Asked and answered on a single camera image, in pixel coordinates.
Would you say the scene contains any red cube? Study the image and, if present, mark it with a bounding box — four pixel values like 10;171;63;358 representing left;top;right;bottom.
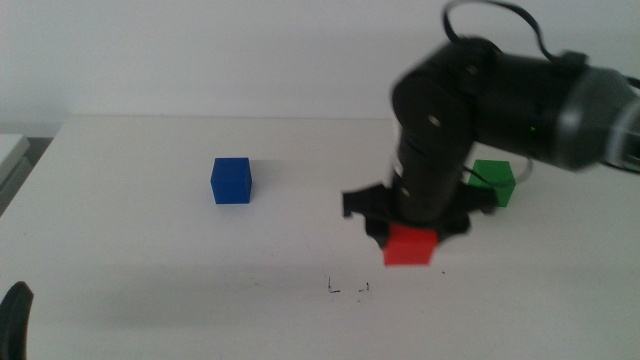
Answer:
382;223;440;268

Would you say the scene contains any green cube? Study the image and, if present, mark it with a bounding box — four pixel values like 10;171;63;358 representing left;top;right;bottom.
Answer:
467;159;517;209

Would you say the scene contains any blue cube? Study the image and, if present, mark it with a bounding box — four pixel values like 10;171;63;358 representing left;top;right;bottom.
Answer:
209;157;253;206

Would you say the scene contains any white side table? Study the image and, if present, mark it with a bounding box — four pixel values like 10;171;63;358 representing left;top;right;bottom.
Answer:
0;133;32;201

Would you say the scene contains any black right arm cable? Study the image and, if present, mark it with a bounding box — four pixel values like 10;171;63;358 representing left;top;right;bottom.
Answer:
441;0;560;64

